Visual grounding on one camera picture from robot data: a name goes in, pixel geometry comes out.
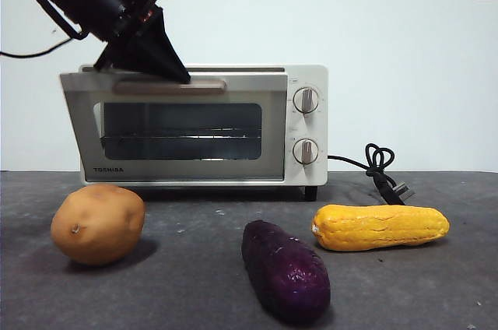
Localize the small beige oven knob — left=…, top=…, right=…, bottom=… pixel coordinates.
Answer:
left=292, top=138, right=320, bottom=165

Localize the purple eggplant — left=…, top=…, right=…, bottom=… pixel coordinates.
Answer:
left=240, top=219, right=331, bottom=325

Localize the brown potato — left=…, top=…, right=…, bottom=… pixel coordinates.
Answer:
left=50, top=184, right=146, bottom=267

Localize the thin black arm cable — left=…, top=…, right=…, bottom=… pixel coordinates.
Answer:
left=0, top=0, right=91, bottom=59

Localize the black power cable with plug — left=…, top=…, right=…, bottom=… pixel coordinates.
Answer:
left=327, top=142, right=416, bottom=206

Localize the large beige oven knob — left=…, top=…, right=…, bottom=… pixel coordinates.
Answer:
left=292, top=86, right=321, bottom=115

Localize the white toaster oven body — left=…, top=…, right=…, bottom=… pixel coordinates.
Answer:
left=79, top=64, right=330, bottom=202

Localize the glass oven door with handle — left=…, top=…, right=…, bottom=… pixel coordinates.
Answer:
left=58, top=72, right=289, bottom=183

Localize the yellow corn cob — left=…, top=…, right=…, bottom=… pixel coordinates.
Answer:
left=310, top=204, right=451, bottom=252

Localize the metal wire oven rack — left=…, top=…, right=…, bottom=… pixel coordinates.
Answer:
left=100, top=126, right=261, bottom=145

